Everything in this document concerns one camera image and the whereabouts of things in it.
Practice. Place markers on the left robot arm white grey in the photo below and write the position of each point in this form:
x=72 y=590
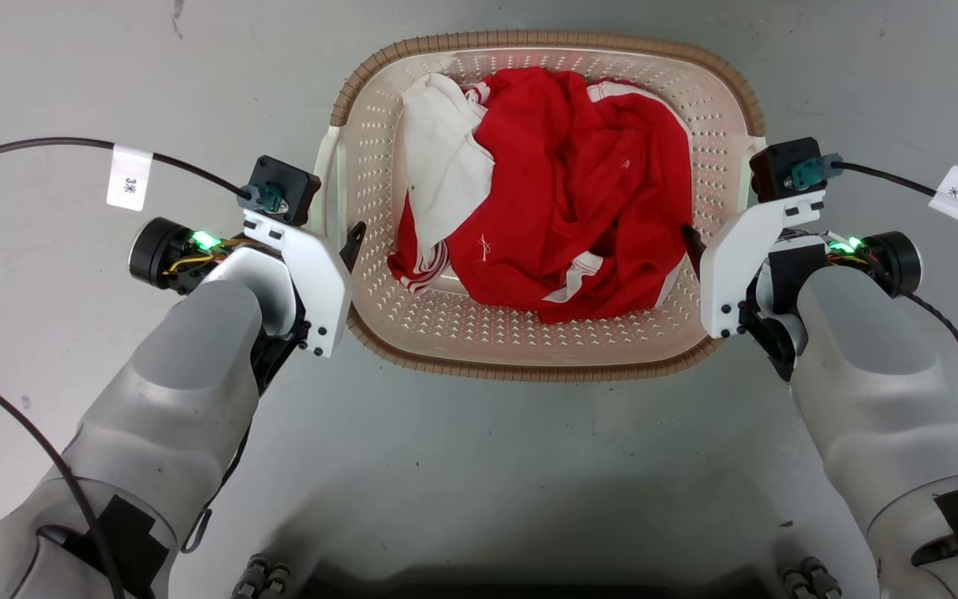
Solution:
x=163 y=416

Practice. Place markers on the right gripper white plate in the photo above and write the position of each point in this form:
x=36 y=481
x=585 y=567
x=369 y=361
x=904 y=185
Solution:
x=733 y=266

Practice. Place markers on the white cloth garment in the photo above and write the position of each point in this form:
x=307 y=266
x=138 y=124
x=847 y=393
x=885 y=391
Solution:
x=446 y=158

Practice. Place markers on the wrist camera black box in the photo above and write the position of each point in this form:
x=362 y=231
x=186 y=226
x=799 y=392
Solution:
x=778 y=166
x=283 y=187

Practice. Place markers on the beige laundry basket brown rim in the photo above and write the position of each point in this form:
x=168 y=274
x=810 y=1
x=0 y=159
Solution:
x=529 y=341

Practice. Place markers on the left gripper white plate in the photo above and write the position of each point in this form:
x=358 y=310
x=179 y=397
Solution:
x=317 y=274

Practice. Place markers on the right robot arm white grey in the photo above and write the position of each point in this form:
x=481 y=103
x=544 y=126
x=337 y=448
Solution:
x=878 y=391

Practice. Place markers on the red garment white trim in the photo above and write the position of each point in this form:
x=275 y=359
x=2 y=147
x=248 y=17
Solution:
x=579 y=200

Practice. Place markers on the dark robot base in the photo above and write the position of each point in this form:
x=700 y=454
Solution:
x=529 y=582

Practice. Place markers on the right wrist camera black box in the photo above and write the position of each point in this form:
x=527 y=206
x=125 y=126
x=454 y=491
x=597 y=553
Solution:
x=778 y=166

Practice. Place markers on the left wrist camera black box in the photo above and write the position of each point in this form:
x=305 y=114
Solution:
x=283 y=187

